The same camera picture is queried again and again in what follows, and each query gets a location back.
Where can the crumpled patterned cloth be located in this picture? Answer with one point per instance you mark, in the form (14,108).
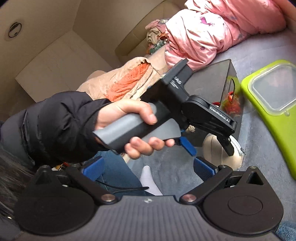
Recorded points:
(156,37)

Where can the person's left hand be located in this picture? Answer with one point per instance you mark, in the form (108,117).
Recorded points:
(129,107)

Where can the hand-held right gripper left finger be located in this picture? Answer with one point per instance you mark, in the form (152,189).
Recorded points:
(94,168)

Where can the beige padded headboard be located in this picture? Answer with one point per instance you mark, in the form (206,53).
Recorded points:
(138,34)

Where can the orange and beige blanket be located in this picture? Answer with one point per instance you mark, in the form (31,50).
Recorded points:
(124,85)

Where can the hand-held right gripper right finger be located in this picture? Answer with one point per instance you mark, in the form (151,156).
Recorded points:
(203,169)

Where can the white sock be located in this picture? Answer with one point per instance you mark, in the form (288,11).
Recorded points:
(150,180)

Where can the person's dark hair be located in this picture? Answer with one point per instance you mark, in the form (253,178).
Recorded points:
(13,180)

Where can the red toy figure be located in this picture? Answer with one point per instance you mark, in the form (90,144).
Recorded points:
(233,107)

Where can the person's left forearm black sleeve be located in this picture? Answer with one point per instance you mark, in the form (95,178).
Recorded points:
(57,122)

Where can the round recessed ceiling light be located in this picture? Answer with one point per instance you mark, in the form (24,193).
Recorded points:
(15,30)

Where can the person's left leg blue jeans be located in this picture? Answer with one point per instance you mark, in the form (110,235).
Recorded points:
(115,166)

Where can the pink printed quilt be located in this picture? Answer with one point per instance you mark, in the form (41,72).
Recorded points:
(208,34)

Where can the transparent grey storage box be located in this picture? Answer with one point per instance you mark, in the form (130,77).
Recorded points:
(215,78)

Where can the grey plush bed blanket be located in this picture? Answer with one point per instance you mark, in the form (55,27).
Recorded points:
(254,162)

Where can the grey zip pouch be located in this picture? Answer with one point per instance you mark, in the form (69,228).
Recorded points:
(212,148)

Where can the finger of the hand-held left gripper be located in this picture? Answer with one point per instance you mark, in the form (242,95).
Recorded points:
(187,146)
(227,144)

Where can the green lid with clear window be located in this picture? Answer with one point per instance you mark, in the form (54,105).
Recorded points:
(272,129)

